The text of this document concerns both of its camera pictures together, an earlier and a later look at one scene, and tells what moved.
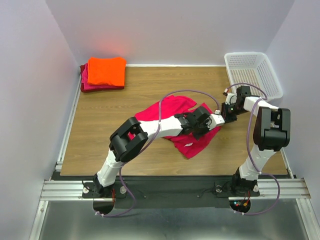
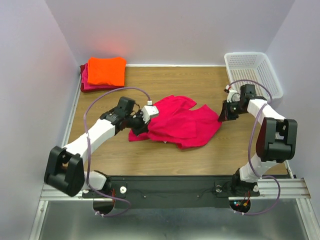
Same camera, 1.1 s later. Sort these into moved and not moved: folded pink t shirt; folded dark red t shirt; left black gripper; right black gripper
Moved: left black gripper
Not moved: right black gripper; folded pink t shirt; folded dark red t shirt
